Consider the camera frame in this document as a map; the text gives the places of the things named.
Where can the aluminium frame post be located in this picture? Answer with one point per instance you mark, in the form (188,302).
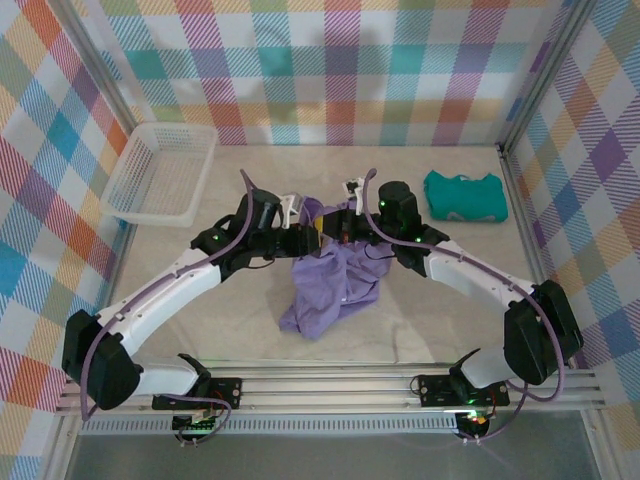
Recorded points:
(543,75)
(105,75)

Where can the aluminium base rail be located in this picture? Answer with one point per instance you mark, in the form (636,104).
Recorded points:
(325,385)

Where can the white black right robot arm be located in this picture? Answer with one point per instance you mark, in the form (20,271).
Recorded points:
(470,272)

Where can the purple t-shirt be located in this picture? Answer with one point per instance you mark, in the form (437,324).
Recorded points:
(320,300)

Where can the grey metal panel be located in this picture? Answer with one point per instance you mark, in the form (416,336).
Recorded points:
(325,457)

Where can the white plastic basket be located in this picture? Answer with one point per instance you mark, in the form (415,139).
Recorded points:
(160,175)

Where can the folded teal t-shirt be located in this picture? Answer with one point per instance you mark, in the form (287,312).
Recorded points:
(465,197)

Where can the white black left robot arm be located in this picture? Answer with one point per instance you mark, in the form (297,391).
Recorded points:
(165,295)

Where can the aluminium side rail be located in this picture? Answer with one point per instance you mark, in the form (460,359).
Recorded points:
(516,190)
(122,245)

